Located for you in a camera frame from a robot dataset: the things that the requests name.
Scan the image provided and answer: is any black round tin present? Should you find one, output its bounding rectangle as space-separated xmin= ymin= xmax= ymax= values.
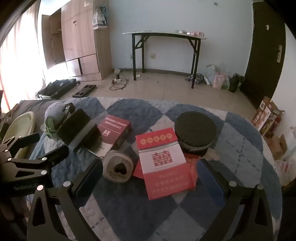
xmin=174 ymin=111 xmax=217 ymax=157

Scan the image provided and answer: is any pink plastic bag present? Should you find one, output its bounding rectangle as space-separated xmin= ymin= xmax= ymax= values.
xmin=212 ymin=71 xmax=226 ymax=89

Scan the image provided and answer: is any dark door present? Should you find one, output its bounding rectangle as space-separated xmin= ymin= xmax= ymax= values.
xmin=240 ymin=1 xmax=286 ymax=108

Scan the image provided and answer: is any open black suitcase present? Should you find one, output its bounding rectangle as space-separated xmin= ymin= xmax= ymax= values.
xmin=36 ymin=79 xmax=80 ymax=99

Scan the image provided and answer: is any wooden wardrobe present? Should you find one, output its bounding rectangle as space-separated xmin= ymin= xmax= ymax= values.
xmin=39 ymin=1 xmax=113 ymax=81

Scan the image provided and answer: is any black rectangular box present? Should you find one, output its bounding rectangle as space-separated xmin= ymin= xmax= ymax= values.
xmin=57 ymin=108 xmax=102 ymax=152

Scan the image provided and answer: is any beige plastic basin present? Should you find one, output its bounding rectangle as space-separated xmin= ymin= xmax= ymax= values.
xmin=1 ymin=111 xmax=36 ymax=159

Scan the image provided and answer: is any checkered cloth on floor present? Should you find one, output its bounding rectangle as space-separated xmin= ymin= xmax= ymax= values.
xmin=185 ymin=73 xmax=206 ymax=85

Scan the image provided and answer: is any black cable on floor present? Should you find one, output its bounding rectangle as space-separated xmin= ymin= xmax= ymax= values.
xmin=109 ymin=71 xmax=129 ymax=91

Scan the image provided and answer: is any black leg folding table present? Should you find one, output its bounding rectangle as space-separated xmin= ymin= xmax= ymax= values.
xmin=123 ymin=31 xmax=206 ymax=88

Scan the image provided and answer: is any printed cardboard box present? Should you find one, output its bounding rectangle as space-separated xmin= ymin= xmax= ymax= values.
xmin=251 ymin=96 xmax=281 ymax=136

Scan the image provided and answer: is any black foam tray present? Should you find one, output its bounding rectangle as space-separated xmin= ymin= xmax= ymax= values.
xmin=72 ymin=84 xmax=97 ymax=98

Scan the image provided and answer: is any red envelope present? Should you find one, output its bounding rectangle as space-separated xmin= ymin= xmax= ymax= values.
xmin=132 ymin=153 xmax=201 ymax=186

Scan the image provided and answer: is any white bag on wardrobe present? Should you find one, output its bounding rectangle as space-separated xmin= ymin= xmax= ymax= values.
xmin=92 ymin=4 xmax=108 ymax=30

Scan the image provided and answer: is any red double happiness box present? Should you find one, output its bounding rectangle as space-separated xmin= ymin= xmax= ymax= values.
xmin=136 ymin=128 xmax=195 ymax=200

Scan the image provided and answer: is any red Hongqiqu cigarette box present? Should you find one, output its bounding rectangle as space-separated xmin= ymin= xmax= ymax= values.
xmin=98 ymin=114 xmax=132 ymax=156

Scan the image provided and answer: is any black bag by door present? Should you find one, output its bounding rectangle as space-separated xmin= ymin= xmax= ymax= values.
xmin=228 ymin=73 xmax=245 ymax=93

